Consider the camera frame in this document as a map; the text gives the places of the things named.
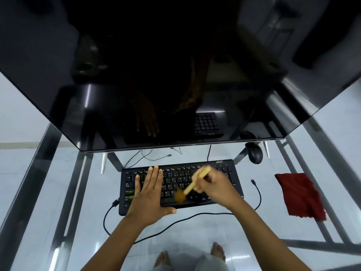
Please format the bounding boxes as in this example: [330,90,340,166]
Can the person's left hand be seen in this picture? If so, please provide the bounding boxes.
[125,165,177,228]

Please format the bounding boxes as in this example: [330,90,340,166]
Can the person's right hand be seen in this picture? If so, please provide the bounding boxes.
[193,166,241,210]

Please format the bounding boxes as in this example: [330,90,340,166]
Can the wooden handled brush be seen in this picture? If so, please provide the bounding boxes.
[174,166,212,205]

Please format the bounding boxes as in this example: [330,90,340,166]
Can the black computer keyboard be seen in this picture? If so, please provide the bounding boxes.
[119,159,244,216]

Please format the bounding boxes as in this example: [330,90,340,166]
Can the person's left forearm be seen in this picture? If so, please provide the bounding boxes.
[80,216,148,271]

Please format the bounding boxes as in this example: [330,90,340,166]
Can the person's right forearm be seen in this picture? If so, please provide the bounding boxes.
[230,198,312,271]

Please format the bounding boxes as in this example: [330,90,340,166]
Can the person's left foot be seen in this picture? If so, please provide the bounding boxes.
[153,250,171,269]

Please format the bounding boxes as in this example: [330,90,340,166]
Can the person's foot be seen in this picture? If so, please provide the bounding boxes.
[153,250,171,269]
[211,242,226,262]

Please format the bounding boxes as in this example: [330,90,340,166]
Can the black computer mouse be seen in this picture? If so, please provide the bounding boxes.
[244,142,263,165]

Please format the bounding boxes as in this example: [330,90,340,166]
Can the person's right foot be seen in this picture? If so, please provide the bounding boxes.
[211,242,226,262]

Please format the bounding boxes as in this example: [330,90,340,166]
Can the person's grey trousers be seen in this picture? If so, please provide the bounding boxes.
[154,252,229,271]

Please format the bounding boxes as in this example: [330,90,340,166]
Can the red cloth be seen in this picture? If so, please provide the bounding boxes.
[274,173,328,222]

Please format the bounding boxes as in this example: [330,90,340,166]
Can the large black monitor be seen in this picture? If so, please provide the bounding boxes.
[0,0,361,153]

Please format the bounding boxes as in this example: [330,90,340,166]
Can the black cable with plugs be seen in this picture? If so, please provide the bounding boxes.
[103,179,262,245]

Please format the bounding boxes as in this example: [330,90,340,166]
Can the metal table frame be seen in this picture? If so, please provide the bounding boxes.
[0,116,361,271]

